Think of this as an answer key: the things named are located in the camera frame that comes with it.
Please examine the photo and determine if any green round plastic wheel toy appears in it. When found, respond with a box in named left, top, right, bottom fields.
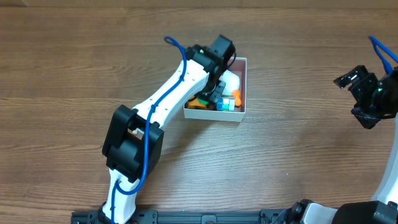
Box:
left=198, top=99, right=208, bottom=106

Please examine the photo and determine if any white yellow duck toy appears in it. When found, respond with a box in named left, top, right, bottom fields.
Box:
left=219, top=70, right=242, bottom=108

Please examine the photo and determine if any colourful puzzle cube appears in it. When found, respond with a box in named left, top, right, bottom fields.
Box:
left=216, top=96, right=235, bottom=111

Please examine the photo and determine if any orange dinosaur toy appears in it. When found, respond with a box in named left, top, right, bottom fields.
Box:
left=187, top=97, right=209, bottom=110

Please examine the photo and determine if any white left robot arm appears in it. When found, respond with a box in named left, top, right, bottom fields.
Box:
left=99, top=35, right=236, bottom=223

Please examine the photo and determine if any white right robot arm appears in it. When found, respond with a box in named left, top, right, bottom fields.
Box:
left=280, top=65, right=397, bottom=224

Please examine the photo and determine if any white box pink interior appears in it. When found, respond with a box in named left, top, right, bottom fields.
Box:
left=183, top=57, right=248, bottom=123

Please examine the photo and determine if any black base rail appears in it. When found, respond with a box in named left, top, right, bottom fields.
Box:
left=70, top=210, right=293, bottom=224

